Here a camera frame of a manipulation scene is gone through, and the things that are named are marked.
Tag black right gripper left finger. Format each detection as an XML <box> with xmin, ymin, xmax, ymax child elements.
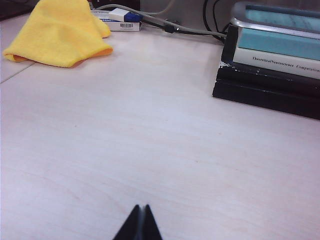
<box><xmin>112</xmin><ymin>204</ymin><xmax>144</xmax><ymax>240</ymax></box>

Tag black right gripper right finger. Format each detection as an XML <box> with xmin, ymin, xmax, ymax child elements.
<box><xmin>143</xmin><ymin>204</ymin><xmax>163</xmax><ymax>240</ymax></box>

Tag yellow microfibre rag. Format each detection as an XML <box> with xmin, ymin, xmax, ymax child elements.
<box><xmin>2</xmin><ymin>0</ymin><xmax>114</xmax><ymax>69</ymax></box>

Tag thick black cover book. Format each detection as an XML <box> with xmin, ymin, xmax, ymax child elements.
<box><xmin>211</xmin><ymin>79</ymin><xmax>320</xmax><ymax>121</ymax></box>

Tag white box with barcode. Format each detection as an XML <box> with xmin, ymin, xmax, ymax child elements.
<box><xmin>91</xmin><ymin>9</ymin><xmax>142</xmax><ymax>33</ymax></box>

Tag white spine neuroscience book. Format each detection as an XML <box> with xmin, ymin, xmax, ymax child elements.
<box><xmin>232</xmin><ymin>46</ymin><xmax>320</xmax><ymax>81</ymax></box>

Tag white adapter plug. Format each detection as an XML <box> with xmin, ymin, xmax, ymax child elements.
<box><xmin>108</xmin><ymin>7</ymin><xmax>131</xmax><ymax>22</ymax></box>

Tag teal cover book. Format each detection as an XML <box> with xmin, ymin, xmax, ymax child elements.
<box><xmin>236</xmin><ymin>26</ymin><xmax>320</xmax><ymax>61</ymax></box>

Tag silver monitor stand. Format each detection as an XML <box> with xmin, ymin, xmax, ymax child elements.
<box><xmin>230</xmin><ymin>0</ymin><xmax>320</xmax><ymax>40</ymax></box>

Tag grey monitor cable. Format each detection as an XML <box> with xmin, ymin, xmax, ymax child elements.
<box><xmin>142</xmin><ymin>13</ymin><xmax>229</xmax><ymax>39</ymax></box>

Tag black power cable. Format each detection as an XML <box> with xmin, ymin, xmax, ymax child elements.
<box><xmin>203</xmin><ymin>0</ymin><xmax>228</xmax><ymax>41</ymax></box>

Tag beige cable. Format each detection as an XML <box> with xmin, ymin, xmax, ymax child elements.
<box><xmin>94</xmin><ymin>0</ymin><xmax>176</xmax><ymax>15</ymax></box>

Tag grey and black cables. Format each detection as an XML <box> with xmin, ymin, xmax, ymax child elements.
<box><xmin>139</xmin><ymin>0</ymin><xmax>237</xmax><ymax>29</ymax></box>

